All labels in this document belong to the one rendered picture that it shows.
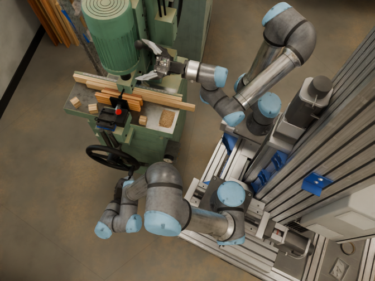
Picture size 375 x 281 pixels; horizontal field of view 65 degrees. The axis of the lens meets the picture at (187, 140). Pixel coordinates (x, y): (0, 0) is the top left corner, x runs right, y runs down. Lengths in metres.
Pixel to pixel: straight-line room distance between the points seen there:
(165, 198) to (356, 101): 0.57
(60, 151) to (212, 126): 1.28
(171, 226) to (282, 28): 0.83
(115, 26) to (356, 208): 1.07
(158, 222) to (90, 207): 1.53
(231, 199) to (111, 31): 0.80
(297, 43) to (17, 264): 2.24
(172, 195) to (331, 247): 1.55
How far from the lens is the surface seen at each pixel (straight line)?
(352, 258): 2.35
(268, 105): 1.48
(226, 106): 1.15
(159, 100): 1.56
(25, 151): 2.74
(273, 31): 1.27
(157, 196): 0.92
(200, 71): 1.11
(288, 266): 2.17
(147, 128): 1.53
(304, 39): 1.21
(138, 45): 1.11
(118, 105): 1.54
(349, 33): 3.61
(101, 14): 1.14
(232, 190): 1.27
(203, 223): 1.07
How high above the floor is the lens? 2.26
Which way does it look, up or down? 66 degrees down
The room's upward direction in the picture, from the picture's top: 3 degrees clockwise
